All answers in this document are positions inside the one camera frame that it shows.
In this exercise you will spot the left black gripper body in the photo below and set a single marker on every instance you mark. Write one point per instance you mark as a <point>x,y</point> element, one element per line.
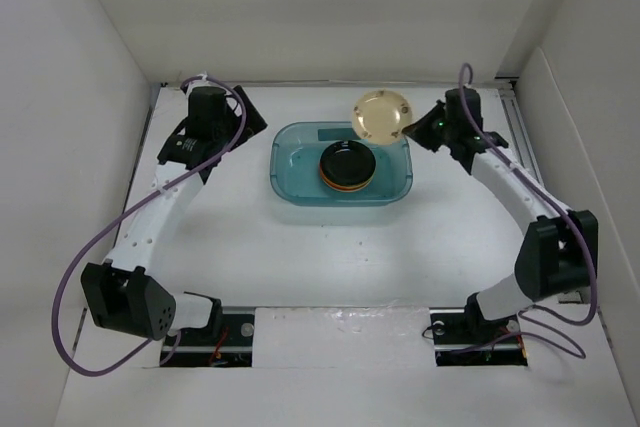
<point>227,131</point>

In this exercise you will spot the cream plate with flowers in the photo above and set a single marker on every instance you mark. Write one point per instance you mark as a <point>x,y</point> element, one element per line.
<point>380,117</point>

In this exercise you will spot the black plate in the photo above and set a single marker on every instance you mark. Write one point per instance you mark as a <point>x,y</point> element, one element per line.
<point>347,161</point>
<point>346,183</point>

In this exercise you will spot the orange plate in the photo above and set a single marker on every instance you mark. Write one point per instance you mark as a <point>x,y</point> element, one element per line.
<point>327,181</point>
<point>347,189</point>

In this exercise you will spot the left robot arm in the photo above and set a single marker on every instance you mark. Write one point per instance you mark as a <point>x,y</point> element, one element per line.
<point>122,292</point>

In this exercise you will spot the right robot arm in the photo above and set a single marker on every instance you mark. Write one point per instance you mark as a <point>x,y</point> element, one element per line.
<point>559,246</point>

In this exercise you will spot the teal transparent plastic bin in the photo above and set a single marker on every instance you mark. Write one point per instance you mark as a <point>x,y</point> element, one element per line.
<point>295,167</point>

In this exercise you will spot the aluminium rail right side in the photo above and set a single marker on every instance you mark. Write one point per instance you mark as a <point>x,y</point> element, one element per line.
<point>520,139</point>

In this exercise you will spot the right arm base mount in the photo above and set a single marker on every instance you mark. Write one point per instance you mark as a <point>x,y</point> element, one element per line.
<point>457,344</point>

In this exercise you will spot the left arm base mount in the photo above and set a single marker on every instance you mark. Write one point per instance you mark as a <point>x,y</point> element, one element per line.
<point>232,347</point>

